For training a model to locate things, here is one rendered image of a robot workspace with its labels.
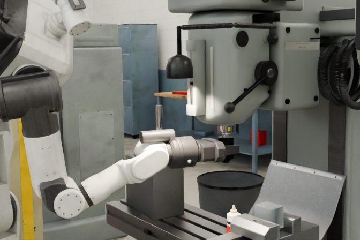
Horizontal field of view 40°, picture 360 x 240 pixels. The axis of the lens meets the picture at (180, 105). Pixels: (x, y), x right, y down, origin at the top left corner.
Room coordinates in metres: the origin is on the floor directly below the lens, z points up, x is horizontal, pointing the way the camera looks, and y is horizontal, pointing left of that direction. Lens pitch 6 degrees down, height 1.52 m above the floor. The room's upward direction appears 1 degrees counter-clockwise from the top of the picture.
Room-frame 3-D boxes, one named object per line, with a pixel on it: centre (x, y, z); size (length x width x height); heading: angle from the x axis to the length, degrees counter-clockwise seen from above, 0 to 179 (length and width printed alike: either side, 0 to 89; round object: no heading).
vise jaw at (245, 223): (1.29, -0.19, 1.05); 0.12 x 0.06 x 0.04; 38
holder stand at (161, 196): (1.74, 0.10, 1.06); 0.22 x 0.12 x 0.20; 30
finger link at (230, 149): (1.43, -0.14, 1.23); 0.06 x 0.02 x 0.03; 112
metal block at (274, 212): (1.32, -0.24, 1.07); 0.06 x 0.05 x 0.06; 38
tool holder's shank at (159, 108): (1.70, 0.07, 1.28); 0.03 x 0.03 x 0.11
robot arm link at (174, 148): (1.39, 0.06, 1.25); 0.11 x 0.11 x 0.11; 22
